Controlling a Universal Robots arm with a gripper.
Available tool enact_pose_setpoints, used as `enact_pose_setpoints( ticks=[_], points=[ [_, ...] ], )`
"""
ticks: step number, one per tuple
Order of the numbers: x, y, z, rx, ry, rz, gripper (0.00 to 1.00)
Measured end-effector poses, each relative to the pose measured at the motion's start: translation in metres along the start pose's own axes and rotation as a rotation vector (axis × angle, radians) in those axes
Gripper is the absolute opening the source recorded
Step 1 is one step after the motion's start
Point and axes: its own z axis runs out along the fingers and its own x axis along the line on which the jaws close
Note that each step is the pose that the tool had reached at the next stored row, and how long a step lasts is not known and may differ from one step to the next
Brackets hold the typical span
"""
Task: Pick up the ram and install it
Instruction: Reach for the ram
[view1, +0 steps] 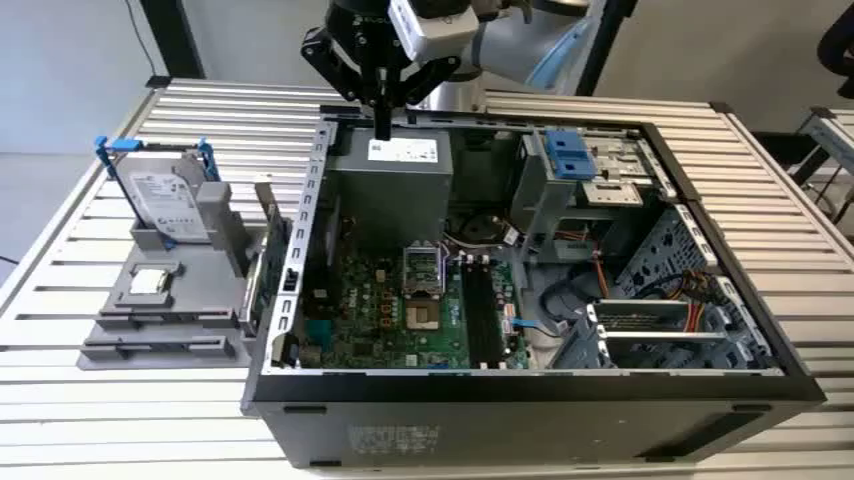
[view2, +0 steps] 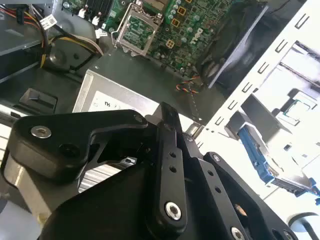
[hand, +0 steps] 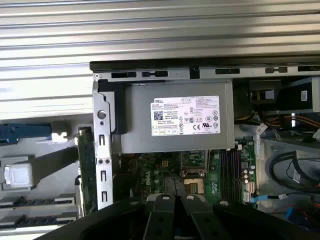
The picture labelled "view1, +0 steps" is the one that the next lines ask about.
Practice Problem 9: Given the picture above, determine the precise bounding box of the black PC case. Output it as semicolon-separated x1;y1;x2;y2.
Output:
238;102;828;471

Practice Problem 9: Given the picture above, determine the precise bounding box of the metal slat side table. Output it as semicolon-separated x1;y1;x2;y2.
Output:
786;105;854;221

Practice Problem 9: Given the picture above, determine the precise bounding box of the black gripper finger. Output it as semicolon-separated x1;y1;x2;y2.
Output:
383;56;463;141
297;27;387;141

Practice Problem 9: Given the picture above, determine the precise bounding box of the blue plastic bay latch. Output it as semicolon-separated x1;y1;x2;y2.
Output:
543;128;595;181

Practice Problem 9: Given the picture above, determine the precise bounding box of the wire locking lever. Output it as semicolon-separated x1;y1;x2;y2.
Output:
437;247;465;299

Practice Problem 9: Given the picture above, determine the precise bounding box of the grey parts rack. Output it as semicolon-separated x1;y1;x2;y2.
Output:
76;172;294;371

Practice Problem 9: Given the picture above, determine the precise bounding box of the CPU socket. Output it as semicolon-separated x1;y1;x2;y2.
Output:
405;297;445;331

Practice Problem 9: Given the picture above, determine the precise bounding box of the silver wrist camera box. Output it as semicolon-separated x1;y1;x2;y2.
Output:
388;0;481;61

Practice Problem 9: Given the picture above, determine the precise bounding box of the hard disk in blue carrier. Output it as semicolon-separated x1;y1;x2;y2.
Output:
92;134;221;251

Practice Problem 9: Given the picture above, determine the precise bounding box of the grey metal disk bay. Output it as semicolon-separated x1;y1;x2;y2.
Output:
552;297;766;371

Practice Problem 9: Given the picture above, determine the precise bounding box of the yellow orange wire bundle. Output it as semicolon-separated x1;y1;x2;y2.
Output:
676;267;719;335

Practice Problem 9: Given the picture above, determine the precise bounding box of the grey power supply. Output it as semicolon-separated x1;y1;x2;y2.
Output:
325;127;455;251

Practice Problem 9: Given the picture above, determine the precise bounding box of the black RAM slot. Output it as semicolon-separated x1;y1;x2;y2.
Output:
461;259;483;365
476;259;501;365
469;259;491;365

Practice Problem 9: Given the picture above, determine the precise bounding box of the silver CPU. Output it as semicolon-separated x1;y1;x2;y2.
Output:
129;268;168;294

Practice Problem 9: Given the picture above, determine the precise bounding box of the silver drive tray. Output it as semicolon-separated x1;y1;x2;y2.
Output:
579;182;643;207

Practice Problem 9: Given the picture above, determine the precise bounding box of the black office chair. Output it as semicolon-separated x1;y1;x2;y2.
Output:
816;0;854;101

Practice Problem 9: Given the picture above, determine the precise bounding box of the metal socket cover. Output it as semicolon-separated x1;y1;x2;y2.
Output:
403;239;445;297

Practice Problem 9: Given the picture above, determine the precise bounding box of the grey metal drive cage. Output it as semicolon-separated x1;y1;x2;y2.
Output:
512;127;659;261

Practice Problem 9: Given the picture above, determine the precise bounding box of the green motherboard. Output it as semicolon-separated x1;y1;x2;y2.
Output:
296;249;535;371

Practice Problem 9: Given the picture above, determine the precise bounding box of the round black speaker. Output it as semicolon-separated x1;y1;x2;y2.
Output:
459;214;501;246

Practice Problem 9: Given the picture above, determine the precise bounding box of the black frame post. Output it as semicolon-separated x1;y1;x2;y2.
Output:
137;0;206;81
576;0;632;96

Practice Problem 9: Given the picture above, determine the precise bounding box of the green graphics card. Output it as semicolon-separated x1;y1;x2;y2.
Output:
240;172;294;337

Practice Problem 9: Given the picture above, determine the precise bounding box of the black looped wire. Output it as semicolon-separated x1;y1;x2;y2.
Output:
537;274;592;334

